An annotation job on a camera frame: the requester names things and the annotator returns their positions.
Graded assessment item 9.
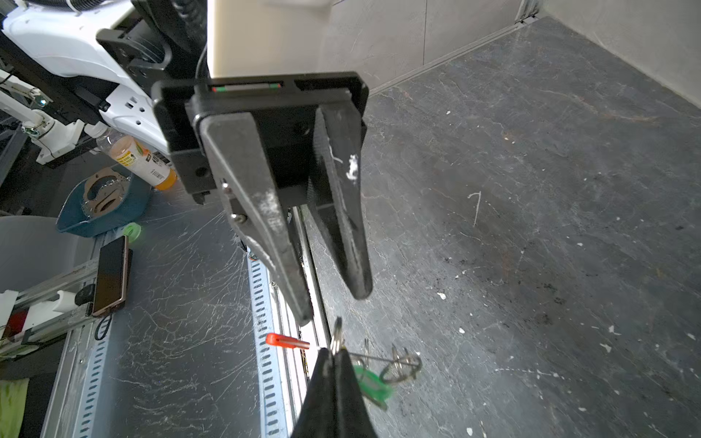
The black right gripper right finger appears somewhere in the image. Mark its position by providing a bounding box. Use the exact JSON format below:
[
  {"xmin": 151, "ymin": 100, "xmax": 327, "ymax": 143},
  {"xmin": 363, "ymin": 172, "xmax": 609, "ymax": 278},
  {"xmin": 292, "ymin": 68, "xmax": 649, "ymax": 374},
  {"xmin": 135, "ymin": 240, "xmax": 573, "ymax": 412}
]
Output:
[{"xmin": 333, "ymin": 350, "xmax": 377, "ymax": 438}]

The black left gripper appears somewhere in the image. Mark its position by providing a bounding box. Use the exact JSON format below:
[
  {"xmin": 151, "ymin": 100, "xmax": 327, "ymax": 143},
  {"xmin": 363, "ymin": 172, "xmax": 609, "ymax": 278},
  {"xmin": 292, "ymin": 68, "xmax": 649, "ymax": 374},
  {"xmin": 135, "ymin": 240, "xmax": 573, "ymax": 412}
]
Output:
[{"xmin": 152, "ymin": 71, "xmax": 372, "ymax": 315}]

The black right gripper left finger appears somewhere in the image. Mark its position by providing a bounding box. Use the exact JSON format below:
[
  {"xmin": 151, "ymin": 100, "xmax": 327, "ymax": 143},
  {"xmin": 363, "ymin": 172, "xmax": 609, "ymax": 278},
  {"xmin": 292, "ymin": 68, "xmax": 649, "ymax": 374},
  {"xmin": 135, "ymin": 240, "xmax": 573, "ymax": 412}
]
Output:
[{"xmin": 291, "ymin": 349, "xmax": 336, "ymax": 438}]

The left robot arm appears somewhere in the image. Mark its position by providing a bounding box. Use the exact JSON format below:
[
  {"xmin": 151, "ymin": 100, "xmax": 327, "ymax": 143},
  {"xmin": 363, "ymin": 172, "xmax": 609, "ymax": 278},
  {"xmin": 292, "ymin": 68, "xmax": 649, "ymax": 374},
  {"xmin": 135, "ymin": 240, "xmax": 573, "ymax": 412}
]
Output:
[{"xmin": 1, "ymin": 1, "xmax": 372, "ymax": 324}]

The orange capped plastic bottle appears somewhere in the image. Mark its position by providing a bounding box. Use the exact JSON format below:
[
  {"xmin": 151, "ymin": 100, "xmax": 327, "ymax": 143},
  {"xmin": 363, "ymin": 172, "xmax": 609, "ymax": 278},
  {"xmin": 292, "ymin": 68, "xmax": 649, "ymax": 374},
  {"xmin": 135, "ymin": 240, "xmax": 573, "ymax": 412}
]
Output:
[{"xmin": 108, "ymin": 136, "xmax": 177, "ymax": 191}]

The teal plastic tray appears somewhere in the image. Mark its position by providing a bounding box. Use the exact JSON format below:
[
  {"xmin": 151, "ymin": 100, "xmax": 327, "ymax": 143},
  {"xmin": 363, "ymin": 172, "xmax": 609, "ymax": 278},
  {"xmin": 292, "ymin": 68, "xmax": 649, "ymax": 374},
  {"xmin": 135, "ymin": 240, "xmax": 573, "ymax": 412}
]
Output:
[{"xmin": 56, "ymin": 164, "xmax": 152, "ymax": 237}]

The black smartphone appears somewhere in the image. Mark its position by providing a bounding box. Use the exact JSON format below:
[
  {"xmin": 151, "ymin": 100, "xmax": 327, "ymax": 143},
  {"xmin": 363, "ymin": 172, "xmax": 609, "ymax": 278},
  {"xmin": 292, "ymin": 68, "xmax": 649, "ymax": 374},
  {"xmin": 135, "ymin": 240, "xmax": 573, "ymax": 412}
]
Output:
[{"xmin": 91, "ymin": 235, "xmax": 131, "ymax": 318}]

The perforated cable tray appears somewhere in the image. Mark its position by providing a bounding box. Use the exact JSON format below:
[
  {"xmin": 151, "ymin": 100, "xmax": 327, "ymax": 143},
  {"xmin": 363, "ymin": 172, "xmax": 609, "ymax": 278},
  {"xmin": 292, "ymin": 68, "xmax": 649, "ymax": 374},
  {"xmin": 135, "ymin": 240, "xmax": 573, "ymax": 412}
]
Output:
[{"xmin": 246, "ymin": 250, "xmax": 290, "ymax": 437}]

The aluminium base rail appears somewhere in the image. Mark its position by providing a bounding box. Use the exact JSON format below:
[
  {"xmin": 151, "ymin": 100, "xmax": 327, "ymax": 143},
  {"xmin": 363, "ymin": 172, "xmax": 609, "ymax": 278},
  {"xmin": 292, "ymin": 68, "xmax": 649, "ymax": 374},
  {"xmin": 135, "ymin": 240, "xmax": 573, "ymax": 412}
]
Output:
[{"xmin": 270, "ymin": 207, "xmax": 332, "ymax": 426}]

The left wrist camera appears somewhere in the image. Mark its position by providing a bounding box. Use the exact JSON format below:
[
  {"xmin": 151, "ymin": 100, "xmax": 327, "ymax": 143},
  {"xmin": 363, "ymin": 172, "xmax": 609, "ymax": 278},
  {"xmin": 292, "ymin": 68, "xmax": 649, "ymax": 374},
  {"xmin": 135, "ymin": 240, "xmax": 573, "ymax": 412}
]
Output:
[{"xmin": 207, "ymin": 0, "xmax": 333, "ymax": 78}]

